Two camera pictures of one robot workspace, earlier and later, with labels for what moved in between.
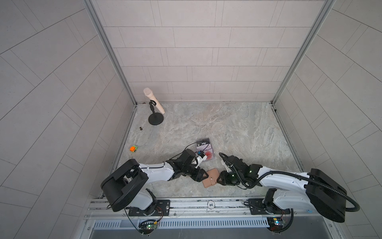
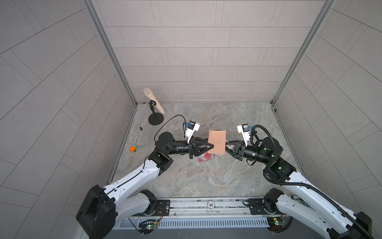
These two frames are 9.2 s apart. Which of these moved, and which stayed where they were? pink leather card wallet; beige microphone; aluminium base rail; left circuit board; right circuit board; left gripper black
Moved: pink leather card wallet; left gripper black
Stayed: left circuit board; right circuit board; aluminium base rail; beige microphone
